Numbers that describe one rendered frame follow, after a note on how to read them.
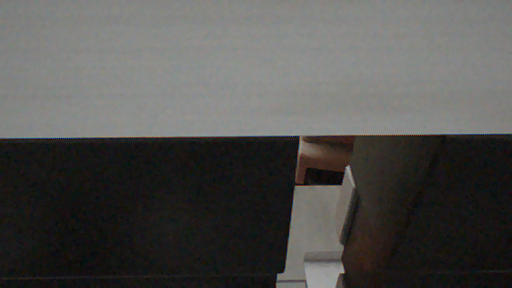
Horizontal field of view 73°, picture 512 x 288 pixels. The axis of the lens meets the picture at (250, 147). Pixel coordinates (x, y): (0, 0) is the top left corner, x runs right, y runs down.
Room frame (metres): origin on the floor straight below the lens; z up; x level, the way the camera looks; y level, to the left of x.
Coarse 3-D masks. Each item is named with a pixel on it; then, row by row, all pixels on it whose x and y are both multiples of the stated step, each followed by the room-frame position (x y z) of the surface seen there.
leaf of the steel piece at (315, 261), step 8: (304, 256) 0.27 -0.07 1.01; (312, 256) 0.27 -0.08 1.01; (320, 256) 0.27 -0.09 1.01; (328, 256) 0.27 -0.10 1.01; (336, 256) 0.27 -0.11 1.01; (304, 264) 0.27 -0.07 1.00; (312, 264) 0.27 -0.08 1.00; (320, 264) 0.27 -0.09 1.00; (328, 264) 0.27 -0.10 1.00; (336, 264) 0.27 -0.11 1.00; (312, 272) 0.25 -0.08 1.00; (320, 272) 0.25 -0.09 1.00; (328, 272) 0.25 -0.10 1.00; (336, 272) 0.25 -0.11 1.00; (312, 280) 0.24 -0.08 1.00; (320, 280) 0.24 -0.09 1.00; (328, 280) 0.24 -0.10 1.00; (336, 280) 0.24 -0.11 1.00
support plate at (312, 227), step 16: (304, 192) 0.40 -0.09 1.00; (320, 192) 0.40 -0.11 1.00; (336, 192) 0.40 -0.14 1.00; (304, 208) 0.37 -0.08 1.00; (320, 208) 0.37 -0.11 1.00; (336, 208) 0.37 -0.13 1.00; (304, 224) 0.33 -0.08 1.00; (320, 224) 0.33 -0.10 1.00; (304, 240) 0.31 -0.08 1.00; (320, 240) 0.31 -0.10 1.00; (336, 240) 0.31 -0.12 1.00; (288, 256) 0.28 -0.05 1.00; (288, 272) 0.25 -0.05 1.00; (304, 272) 0.25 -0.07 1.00
